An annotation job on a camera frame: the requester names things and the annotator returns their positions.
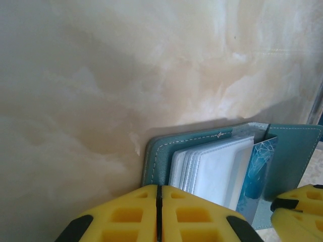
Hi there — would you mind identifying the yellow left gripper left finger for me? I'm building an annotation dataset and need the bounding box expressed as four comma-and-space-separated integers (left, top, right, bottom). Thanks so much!
58, 185, 159, 242

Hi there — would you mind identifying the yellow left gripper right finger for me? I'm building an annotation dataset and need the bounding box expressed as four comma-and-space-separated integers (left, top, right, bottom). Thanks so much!
156, 185, 261, 242

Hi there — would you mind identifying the teal leather card holder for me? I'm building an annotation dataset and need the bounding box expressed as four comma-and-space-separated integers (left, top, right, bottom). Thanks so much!
141, 123, 323, 231

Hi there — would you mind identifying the blue card with white lines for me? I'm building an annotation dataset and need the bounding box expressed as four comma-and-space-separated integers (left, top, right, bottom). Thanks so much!
236, 136, 280, 224

